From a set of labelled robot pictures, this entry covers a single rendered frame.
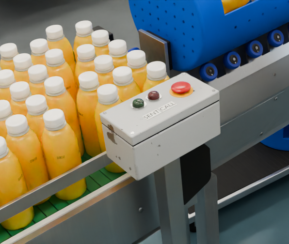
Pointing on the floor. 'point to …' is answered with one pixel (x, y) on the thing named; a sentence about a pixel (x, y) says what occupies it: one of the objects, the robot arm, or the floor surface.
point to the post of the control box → (170, 203)
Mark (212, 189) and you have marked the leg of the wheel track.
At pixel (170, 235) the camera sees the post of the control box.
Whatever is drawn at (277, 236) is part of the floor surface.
